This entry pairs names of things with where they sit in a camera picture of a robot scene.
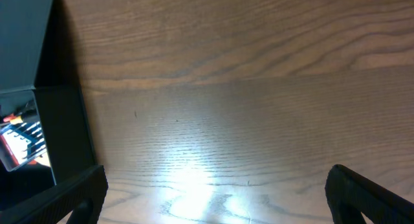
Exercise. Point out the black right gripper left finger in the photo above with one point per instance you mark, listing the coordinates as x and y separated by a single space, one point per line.
81 198

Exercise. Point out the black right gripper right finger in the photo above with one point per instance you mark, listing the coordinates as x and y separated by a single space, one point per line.
352 198

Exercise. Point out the blue precision screwdriver set case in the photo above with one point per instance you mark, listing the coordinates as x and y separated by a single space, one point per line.
20 144

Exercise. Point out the black yellow screwdriver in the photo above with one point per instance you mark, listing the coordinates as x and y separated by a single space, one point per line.
27 117

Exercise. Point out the dark green box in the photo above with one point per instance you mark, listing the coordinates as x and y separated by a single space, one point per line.
39 72

